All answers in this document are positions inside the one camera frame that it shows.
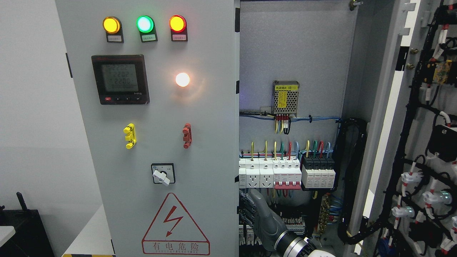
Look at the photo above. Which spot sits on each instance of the dark grey robot right hand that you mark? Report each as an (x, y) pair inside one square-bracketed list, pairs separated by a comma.
[(266, 224)]

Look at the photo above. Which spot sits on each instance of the grey cabinet door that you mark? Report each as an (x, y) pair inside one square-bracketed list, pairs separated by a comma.
[(206, 171), (402, 197)]

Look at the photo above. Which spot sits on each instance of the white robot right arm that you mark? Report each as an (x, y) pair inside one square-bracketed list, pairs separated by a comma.
[(290, 245)]

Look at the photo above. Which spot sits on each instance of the lower relay terminal row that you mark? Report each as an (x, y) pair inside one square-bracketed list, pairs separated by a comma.
[(294, 220)]

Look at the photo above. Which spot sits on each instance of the brass terminal bar right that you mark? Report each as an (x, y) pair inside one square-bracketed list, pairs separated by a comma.
[(323, 218)]

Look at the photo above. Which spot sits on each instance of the white socket breaker row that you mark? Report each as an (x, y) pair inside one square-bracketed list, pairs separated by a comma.
[(280, 173)]

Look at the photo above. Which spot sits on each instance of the black white surge protector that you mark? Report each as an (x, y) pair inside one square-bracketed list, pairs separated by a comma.
[(317, 172)]

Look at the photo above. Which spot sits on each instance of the red electrical warning sticker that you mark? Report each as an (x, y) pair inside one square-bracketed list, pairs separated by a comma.
[(173, 231)]

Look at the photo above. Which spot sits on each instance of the red terminal connector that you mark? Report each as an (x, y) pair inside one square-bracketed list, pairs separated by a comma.
[(187, 135)]

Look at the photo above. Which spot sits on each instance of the metal mesh power supply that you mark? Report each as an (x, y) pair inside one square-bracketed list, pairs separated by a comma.
[(285, 97)]

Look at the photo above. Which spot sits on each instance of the yellow terminal connector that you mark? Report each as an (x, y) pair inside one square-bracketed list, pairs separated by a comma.
[(130, 136)]

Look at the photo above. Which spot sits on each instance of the white glowing indicator light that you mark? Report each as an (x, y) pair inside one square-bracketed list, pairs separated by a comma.
[(182, 79)]

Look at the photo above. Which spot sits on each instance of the black digital power meter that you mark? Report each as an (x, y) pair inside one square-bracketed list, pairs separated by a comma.
[(121, 79)]

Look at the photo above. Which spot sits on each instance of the red indicator light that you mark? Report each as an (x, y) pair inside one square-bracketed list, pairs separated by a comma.
[(178, 28)]

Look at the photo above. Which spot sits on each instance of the green indicator light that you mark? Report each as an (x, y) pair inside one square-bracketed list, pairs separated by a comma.
[(147, 29)]

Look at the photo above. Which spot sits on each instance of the black box on floor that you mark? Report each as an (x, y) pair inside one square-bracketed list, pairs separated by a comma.
[(29, 237)]

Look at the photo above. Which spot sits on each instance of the yellow indicator light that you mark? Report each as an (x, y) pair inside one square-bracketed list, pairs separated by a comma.
[(113, 29)]

